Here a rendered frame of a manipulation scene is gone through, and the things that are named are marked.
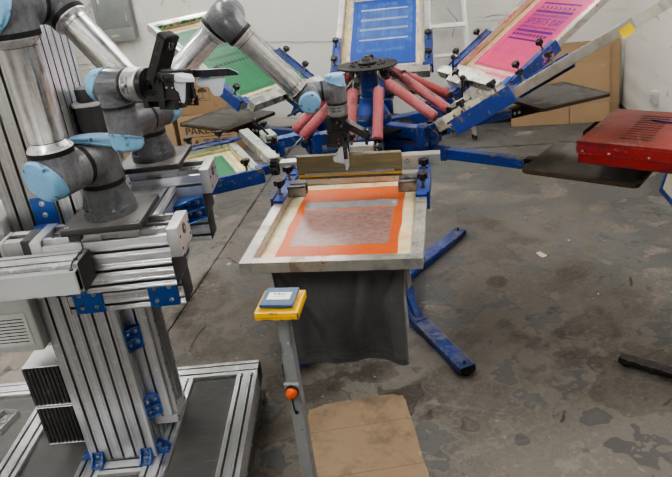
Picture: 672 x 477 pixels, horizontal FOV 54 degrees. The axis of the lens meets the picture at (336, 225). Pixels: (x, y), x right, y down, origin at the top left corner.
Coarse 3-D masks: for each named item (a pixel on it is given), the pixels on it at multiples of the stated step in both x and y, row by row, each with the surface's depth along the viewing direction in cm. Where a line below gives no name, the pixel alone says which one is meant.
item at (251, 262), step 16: (384, 176) 268; (272, 208) 247; (416, 208) 232; (272, 224) 235; (416, 224) 220; (256, 240) 223; (416, 240) 209; (256, 256) 215; (304, 256) 208; (320, 256) 206; (336, 256) 205; (352, 256) 204; (368, 256) 203; (384, 256) 201; (400, 256) 200; (416, 256) 199; (240, 272) 210; (256, 272) 209; (272, 272) 208
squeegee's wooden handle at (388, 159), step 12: (300, 156) 253; (312, 156) 252; (324, 156) 251; (360, 156) 248; (372, 156) 248; (384, 156) 247; (396, 156) 246; (300, 168) 254; (312, 168) 254; (324, 168) 253; (336, 168) 252; (348, 168) 251; (360, 168) 251; (372, 168) 250; (384, 168) 249; (396, 168) 248
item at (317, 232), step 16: (320, 192) 267; (336, 192) 265; (352, 192) 263; (304, 224) 239; (320, 224) 237; (336, 224) 236; (288, 240) 228; (304, 240) 226; (320, 240) 225; (336, 240) 224; (288, 256) 217
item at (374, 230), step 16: (368, 192) 261; (384, 192) 259; (400, 192) 257; (352, 208) 248; (368, 208) 246; (384, 208) 244; (400, 208) 243; (352, 224) 234; (368, 224) 233; (384, 224) 231; (400, 224) 230; (352, 240) 222; (368, 240) 221; (384, 240) 219
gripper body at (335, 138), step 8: (328, 120) 244; (336, 120) 242; (328, 128) 247; (336, 128) 245; (344, 128) 245; (328, 136) 245; (336, 136) 244; (344, 136) 244; (328, 144) 247; (336, 144) 246
